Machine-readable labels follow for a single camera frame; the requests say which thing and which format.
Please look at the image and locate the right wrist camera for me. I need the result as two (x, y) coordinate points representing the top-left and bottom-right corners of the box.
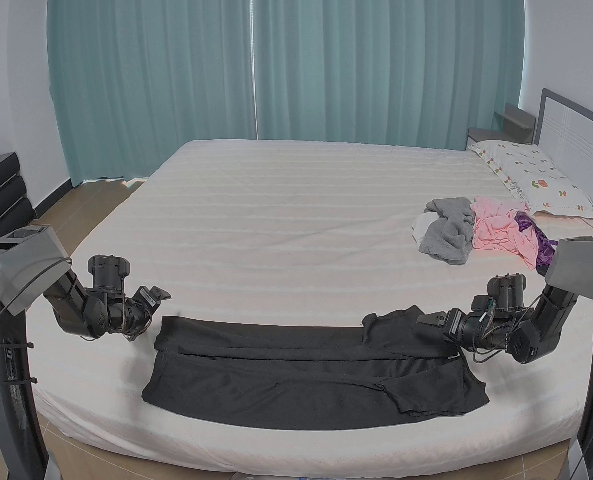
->
(471, 273), (533, 321)

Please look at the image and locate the grey bedside table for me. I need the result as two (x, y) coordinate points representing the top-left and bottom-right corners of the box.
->
(468, 103), (536, 145)

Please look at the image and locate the black chest of drawers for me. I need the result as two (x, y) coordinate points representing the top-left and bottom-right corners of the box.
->
(0, 151), (36, 246)

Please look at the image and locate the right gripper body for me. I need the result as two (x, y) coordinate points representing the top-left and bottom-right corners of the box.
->
(440, 309), (507, 353)

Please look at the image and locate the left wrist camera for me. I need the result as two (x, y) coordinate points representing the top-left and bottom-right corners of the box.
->
(86, 254), (131, 305)

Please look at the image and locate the white printed pillow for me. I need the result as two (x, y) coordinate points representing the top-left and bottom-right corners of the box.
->
(467, 139), (593, 219)

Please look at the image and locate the black T-shirt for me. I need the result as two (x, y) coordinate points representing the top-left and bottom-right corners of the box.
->
(141, 305), (491, 431)

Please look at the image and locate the grey garment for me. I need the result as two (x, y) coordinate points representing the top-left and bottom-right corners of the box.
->
(419, 196), (477, 265)

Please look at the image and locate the white garment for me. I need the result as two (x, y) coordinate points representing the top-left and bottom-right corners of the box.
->
(412, 213), (434, 244)

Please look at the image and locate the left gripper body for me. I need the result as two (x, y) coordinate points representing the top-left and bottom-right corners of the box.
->
(111, 284), (172, 337)

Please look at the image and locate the pink garment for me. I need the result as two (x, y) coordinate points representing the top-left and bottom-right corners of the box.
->
(471, 196), (539, 271)

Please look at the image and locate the bed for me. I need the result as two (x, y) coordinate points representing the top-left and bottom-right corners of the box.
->
(26, 88), (593, 474)

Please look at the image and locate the blue-green curtain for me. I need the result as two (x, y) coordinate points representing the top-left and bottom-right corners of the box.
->
(46, 0), (259, 185)
(252, 0), (526, 150)

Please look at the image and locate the purple garment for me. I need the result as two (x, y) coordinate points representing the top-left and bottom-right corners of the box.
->
(514, 212), (557, 275)

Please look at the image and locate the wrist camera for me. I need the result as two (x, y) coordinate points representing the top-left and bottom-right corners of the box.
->
(471, 273), (533, 321)
(86, 254), (131, 305)

